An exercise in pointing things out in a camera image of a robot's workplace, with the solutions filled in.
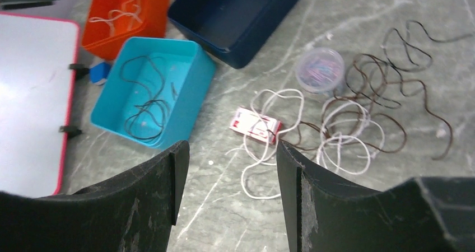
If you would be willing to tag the clear paperclip container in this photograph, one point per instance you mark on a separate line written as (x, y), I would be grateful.
(320, 72)

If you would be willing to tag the pink framed whiteboard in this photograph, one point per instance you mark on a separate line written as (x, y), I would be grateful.
(36, 95)

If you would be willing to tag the red white small box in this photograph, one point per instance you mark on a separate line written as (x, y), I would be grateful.
(259, 127)

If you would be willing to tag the orange plastic box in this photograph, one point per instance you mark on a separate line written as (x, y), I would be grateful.
(111, 22)

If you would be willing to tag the dark blue plastic box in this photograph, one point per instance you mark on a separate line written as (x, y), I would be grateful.
(231, 30)

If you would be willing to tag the light blue plastic box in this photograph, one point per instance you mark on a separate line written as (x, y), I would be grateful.
(154, 91)

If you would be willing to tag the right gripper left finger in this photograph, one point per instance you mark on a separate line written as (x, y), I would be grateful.
(132, 211)

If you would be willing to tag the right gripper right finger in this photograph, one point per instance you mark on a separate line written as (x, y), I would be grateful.
(326, 212)

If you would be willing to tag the blue whiteboard eraser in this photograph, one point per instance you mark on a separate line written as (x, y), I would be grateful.
(99, 73)

